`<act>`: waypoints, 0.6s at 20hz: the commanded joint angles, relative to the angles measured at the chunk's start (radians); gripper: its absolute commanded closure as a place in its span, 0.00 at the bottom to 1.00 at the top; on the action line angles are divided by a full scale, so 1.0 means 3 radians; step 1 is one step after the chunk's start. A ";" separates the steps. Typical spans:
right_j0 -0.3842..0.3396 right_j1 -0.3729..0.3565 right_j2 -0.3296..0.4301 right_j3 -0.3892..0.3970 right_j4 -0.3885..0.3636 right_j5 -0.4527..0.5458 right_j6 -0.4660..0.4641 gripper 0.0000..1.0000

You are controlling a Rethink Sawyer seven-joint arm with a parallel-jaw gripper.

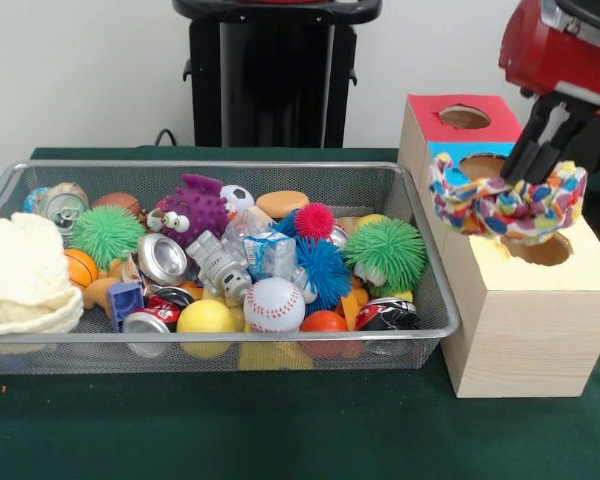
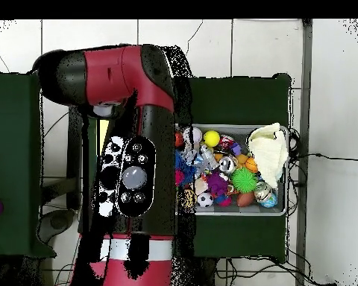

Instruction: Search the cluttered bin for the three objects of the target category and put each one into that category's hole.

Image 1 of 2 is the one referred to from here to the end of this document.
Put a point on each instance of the yellow smiley ball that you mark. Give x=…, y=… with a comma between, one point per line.
x=205, y=316

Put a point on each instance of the small orange ball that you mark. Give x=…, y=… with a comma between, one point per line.
x=324, y=321

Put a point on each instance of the wooden box with three holes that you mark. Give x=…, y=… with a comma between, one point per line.
x=530, y=340

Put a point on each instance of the blue puffer ball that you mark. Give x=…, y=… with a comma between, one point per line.
x=320, y=265

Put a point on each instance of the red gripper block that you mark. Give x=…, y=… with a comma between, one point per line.
x=540, y=55

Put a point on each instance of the colourful patterned cloth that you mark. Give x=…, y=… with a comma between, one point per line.
x=485, y=210

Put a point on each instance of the orange round sponge disc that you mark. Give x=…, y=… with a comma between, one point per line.
x=282, y=202

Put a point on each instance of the crushed silver can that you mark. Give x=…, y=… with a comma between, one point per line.
x=162, y=257

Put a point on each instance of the green puffer ball with eyes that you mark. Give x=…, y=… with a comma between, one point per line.
x=385, y=250

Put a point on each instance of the shallow metal mesh bin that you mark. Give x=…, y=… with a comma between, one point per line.
x=330, y=175

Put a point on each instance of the white baseball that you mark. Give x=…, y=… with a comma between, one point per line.
x=274, y=304

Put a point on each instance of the purple spiky fish toy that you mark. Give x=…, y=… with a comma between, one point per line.
x=202, y=205

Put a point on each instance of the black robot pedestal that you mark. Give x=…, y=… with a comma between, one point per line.
x=290, y=75

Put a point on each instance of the cream knitted cloth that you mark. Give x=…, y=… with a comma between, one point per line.
x=20, y=270

